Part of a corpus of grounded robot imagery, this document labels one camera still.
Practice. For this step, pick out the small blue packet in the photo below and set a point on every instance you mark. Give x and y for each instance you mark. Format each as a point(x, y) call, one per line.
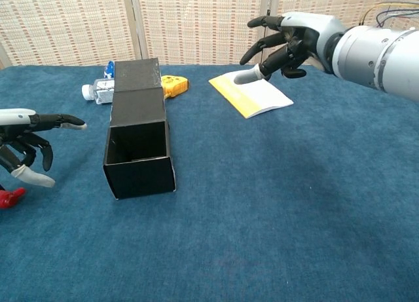
point(109, 71)

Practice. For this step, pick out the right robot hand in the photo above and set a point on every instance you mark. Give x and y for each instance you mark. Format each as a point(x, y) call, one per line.
point(314, 27)

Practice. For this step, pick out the blue carpeted table surface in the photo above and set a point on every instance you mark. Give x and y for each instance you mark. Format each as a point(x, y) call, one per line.
point(262, 217)

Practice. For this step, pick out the clear plastic bottle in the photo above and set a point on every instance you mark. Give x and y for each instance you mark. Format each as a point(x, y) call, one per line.
point(101, 90)

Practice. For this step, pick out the yellow and white booklet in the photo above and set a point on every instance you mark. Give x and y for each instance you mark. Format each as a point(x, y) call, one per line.
point(258, 99)

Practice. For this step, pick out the black and red clamp tool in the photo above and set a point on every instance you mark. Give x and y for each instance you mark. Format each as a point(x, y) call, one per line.
point(8, 198)

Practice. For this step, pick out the yellow tape measure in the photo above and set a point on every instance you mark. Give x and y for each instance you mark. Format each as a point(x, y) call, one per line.
point(175, 84)

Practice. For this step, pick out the black cardboard box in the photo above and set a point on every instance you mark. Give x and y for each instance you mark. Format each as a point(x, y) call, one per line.
point(140, 177)

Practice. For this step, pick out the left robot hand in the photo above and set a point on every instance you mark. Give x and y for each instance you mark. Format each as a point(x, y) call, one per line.
point(16, 117)

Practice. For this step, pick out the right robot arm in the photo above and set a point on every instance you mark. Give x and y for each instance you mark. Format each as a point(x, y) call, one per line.
point(376, 56)

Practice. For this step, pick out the woven folding screen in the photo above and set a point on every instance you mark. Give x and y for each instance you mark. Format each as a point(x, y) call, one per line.
point(196, 23)

